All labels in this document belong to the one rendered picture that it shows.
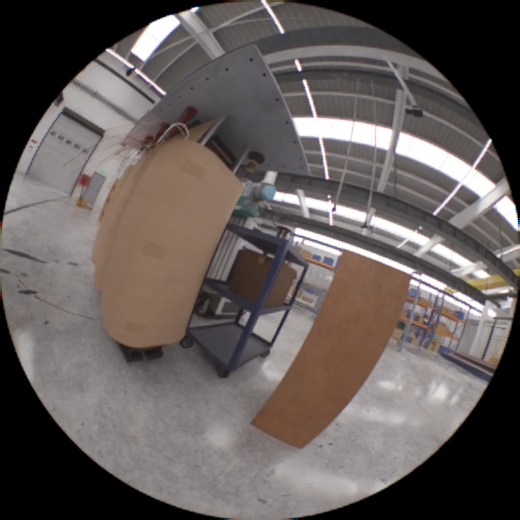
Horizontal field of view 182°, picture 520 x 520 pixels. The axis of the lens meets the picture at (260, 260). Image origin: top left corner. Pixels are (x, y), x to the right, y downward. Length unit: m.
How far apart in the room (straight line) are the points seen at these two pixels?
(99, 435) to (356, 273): 1.10
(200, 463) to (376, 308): 0.86
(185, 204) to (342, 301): 0.66
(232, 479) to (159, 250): 0.91
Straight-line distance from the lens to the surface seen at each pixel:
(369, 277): 0.62
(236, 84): 0.80
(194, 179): 0.65
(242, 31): 10.61
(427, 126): 11.12
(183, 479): 0.75
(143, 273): 0.64
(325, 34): 4.06
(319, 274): 5.43
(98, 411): 0.84
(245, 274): 1.08
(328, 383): 0.69
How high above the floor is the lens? 0.74
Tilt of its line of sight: 2 degrees up
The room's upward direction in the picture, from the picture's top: 23 degrees clockwise
